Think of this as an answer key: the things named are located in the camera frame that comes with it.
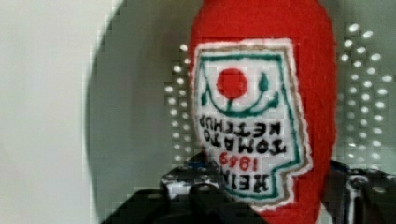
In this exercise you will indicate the red plush ketchup bottle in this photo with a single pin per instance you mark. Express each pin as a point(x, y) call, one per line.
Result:
point(263, 79)

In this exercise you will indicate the green oval strainer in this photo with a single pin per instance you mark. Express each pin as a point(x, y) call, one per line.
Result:
point(138, 122)

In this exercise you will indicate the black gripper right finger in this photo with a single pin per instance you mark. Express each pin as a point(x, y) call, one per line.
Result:
point(359, 196)

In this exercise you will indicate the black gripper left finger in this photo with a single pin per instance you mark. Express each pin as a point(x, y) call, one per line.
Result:
point(188, 194)

